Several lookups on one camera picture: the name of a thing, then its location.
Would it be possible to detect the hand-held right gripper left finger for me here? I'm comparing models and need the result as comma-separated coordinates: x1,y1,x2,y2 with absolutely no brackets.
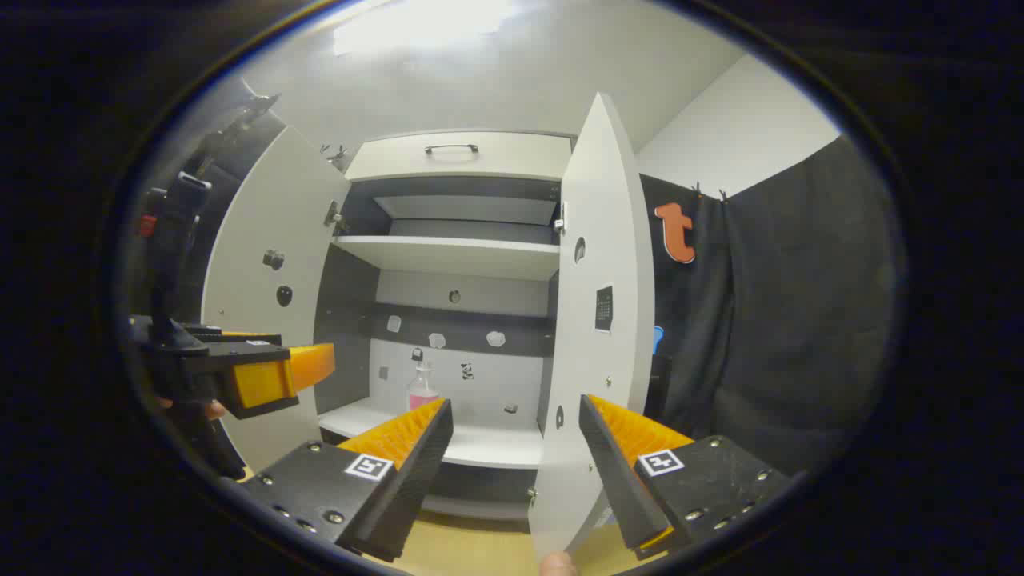
240,398,454,563

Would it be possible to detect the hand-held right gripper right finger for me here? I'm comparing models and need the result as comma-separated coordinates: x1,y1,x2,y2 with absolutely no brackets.
578,394,793,561

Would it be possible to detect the clear plastic bottle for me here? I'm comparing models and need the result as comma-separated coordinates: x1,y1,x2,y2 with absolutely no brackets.
407,362,440,414

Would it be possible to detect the white cabinet door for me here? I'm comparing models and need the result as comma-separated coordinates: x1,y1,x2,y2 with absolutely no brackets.
528,92,657,561
200,124,353,473

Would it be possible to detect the white grey cabinet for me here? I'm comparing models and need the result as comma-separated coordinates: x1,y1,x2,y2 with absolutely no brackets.
314,130,577,521

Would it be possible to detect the white cabinet shelf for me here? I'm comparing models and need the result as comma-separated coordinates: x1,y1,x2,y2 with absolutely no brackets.
332,234,561,281
318,396,545,470

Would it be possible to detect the white cabinet drawer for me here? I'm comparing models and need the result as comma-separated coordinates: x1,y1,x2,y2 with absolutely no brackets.
344,132,575,182

